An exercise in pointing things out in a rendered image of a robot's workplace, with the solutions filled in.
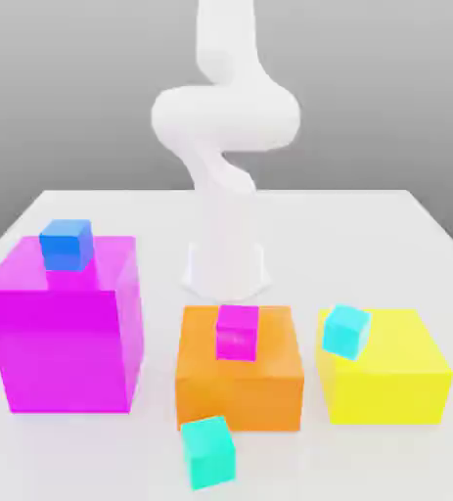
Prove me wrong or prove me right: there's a large yellow box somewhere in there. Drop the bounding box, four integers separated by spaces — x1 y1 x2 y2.
314 307 453 427

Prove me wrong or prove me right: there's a large orange box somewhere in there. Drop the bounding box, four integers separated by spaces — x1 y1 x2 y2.
174 304 305 433

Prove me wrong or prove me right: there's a small blue cube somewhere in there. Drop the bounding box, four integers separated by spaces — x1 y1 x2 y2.
38 218 95 272

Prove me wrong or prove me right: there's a large magenta box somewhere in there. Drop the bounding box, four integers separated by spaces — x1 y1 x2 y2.
0 235 146 415

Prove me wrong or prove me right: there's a small cyan cube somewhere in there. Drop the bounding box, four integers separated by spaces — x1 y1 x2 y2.
321 303 373 362

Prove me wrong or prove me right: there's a small magenta cube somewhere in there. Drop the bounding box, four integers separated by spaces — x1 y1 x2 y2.
214 303 260 362

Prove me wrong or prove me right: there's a small turquoise cube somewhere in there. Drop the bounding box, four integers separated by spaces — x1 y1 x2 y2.
179 415 238 491

